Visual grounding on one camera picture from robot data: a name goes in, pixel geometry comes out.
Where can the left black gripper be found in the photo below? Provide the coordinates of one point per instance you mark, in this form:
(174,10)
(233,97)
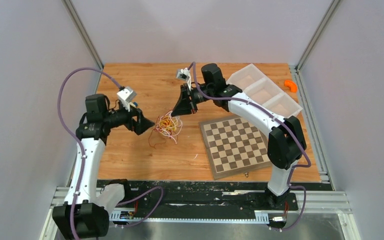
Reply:
(142,123)

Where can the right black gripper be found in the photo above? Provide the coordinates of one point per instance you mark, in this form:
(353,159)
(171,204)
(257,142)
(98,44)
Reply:
(185,105)

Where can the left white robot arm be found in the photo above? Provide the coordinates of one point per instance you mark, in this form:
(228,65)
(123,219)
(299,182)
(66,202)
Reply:
(85,213)

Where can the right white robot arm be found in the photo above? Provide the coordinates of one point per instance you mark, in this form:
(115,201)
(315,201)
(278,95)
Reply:
(286,143)

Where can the wooden chessboard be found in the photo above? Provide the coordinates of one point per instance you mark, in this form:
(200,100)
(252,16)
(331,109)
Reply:
(233,146)

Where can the white three-compartment tray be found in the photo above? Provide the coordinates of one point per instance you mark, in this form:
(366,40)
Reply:
(261,89)

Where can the orange curved plastic piece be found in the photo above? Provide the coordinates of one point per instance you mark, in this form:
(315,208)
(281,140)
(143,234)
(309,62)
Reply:
(291,85)

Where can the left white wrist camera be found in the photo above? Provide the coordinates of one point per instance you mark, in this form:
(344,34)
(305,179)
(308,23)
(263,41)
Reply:
(126,95)

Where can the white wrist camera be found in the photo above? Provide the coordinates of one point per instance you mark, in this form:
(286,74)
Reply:
(126,95)
(183,74)

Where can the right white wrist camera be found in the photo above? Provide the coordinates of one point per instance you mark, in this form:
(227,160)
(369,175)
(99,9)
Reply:
(183,74)

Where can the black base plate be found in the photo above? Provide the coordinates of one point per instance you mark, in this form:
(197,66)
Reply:
(209,200)

